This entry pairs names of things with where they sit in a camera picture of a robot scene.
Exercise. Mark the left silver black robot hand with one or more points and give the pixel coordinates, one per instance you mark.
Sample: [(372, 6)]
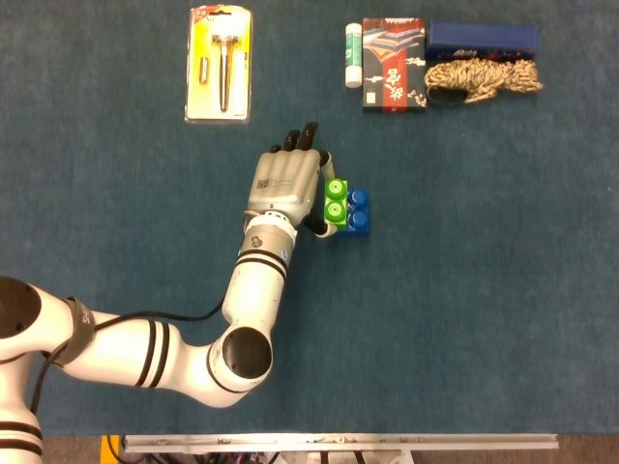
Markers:
[(285, 183)]

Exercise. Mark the green toy brick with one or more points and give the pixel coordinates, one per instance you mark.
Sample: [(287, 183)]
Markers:
[(335, 200)]

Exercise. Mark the blue toy brick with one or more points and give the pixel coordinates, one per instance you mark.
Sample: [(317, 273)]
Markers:
[(360, 217)]

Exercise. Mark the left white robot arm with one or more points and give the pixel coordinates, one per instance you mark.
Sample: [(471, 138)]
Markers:
[(251, 299)]

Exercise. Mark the yellow packaged tool set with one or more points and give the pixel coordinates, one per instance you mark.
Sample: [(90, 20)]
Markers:
[(217, 96)]

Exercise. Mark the white green glue stick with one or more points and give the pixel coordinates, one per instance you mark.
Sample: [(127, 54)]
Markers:
[(353, 53)]

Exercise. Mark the black red patterned card box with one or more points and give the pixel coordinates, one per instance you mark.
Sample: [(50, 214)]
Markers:
[(394, 67)]

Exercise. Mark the long dark blue box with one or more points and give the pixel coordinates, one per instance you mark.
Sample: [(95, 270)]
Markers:
[(483, 36)]

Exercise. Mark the aluminium profile rail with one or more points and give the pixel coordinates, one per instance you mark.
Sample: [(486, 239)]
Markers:
[(338, 442)]

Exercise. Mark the white base frame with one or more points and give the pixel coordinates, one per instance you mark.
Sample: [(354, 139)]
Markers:
[(314, 457)]

